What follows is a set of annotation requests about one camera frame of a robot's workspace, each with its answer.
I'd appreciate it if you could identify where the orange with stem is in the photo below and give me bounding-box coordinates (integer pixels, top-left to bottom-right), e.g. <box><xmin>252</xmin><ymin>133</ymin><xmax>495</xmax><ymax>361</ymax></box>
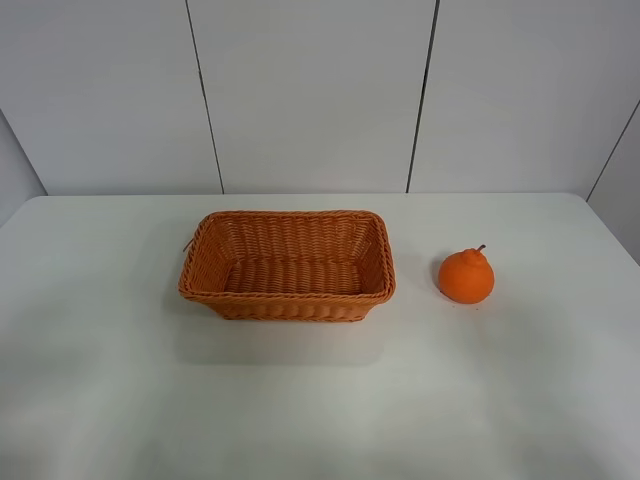
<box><xmin>437</xmin><ymin>244</ymin><xmax>495</xmax><ymax>304</ymax></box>

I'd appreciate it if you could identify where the orange woven wicker basket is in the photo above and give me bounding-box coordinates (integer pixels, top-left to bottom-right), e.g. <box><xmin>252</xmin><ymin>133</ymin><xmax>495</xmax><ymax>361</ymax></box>
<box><xmin>178</xmin><ymin>210</ymin><xmax>396</xmax><ymax>322</ymax></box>

